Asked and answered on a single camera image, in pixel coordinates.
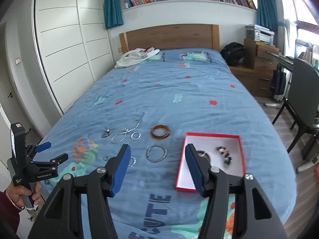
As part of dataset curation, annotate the silver pendant charm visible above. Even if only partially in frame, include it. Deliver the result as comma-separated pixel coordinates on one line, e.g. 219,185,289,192
101,128,112,138

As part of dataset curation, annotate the beaded bracelet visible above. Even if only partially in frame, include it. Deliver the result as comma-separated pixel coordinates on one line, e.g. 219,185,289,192
215,145,233,165

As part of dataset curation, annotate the pearl bead necklace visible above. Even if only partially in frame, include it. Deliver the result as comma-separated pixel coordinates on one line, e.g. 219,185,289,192
111,119,141,144

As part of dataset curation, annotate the red jewelry box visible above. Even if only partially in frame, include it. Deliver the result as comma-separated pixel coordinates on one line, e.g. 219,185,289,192
176,132,247,192

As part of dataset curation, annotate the twisted silver hoop large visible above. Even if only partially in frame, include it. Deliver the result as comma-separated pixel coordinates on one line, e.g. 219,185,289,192
128,157,137,167

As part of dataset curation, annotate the twisted silver hoop small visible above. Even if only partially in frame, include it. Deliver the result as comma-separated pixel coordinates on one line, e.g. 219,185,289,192
130,131,141,141

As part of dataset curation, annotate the thin silver bangle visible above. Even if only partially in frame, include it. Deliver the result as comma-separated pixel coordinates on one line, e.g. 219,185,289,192
146,145,168,163

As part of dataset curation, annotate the amber bangle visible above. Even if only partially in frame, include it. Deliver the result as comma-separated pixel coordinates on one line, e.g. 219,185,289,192
150,125,171,140

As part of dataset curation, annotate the person's left hand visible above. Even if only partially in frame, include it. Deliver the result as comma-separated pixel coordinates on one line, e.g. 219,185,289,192
5,182,41,209

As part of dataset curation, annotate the white sliding wardrobe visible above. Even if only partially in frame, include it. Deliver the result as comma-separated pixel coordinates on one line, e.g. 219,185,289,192
34,0,114,113

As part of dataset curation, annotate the blue cartoon bed sheet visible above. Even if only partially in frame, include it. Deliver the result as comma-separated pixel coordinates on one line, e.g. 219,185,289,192
35,49,297,238

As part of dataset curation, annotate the dark desk chair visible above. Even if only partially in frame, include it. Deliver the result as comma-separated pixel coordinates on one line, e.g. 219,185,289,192
272,58,318,153

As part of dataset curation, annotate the white garment on bed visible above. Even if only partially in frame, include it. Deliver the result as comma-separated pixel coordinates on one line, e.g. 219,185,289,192
115,47,160,69

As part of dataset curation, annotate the dark blue hanging bag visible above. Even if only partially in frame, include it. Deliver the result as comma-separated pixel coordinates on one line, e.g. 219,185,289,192
270,66,287,101

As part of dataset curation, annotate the teal curtain left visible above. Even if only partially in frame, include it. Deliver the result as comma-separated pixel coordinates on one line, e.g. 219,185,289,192
104,0,124,29

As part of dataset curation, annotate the teal curtain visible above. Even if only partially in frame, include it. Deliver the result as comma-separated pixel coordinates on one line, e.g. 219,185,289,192
104,0,124,29
257,0,278,32

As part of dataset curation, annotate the wooden drawer cabinet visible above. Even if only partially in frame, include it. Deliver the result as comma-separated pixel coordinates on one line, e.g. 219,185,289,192
230,39,280,98

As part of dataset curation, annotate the desk with metal edge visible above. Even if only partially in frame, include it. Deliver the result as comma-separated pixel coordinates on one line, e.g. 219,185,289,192
267,51,294,72

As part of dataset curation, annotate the black backpack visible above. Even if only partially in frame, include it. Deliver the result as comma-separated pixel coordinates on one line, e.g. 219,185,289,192
221,42,247,66

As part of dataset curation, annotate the white printer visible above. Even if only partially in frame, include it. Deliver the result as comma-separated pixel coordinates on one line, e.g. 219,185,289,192
245,24,275,46

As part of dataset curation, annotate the wooden headboard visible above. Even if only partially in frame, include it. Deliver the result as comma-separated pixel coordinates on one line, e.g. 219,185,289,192
119,24,220,53

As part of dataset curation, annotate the teal curtain right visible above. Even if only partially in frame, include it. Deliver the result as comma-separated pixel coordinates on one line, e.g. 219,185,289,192
257,0,278,32

